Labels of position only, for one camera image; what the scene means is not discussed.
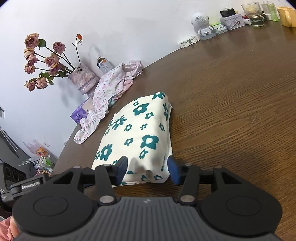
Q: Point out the small green white box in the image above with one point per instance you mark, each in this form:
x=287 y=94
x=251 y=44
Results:
x=218 y=29

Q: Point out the pink white tube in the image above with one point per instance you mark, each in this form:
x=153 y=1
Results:
x=247 y=20

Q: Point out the pink floral garment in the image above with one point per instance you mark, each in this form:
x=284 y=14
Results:
x=106 y=85

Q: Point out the cream dress with green flowers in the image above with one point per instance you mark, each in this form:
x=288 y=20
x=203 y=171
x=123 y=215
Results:
x=138 y=134

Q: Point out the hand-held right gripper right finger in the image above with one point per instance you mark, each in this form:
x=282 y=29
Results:
x=173 y=171

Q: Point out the grey tin box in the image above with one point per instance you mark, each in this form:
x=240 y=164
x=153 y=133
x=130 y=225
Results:
x=232 y=22

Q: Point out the green spray bottle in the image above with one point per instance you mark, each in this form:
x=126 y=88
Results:
x=275 y=14

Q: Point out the tea bottle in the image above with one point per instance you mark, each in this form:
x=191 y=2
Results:
x=104 y=66

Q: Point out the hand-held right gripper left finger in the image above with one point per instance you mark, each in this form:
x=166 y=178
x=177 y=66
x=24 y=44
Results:
x=122 y=170

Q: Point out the black charger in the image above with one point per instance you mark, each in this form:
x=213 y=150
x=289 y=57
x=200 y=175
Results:
x=227 y=12

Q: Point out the wall notice sheet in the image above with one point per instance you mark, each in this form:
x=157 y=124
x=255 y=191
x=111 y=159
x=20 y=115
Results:
x=1 y=112

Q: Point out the dried rose bouquet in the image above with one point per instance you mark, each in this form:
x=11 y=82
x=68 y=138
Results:
x=50 y=61

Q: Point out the light blue garment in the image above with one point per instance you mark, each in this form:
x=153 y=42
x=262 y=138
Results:
x=113 y=100

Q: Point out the plain pink garment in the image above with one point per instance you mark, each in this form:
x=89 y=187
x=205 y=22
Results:
x=128 y=85

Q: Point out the purple tissue pack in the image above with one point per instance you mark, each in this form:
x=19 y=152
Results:
x=77 y=114

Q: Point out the yellow mug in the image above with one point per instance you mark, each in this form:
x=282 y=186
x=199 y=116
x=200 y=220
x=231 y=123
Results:
x=288 y=17

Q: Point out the glass cup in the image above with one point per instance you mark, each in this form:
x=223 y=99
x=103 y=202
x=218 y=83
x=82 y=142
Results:
x=254 y=17

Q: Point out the purple textured vase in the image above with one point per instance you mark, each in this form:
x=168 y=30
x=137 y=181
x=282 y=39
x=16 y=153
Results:
x=84 y=78

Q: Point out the white robot speaker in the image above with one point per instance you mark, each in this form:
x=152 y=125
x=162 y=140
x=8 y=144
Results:
x=201 y=22

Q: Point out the white charger block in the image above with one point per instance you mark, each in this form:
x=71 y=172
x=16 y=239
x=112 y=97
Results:
x=267 y=9

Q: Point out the person's left hand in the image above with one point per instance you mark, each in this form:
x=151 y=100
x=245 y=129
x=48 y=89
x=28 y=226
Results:
x=8 y=231

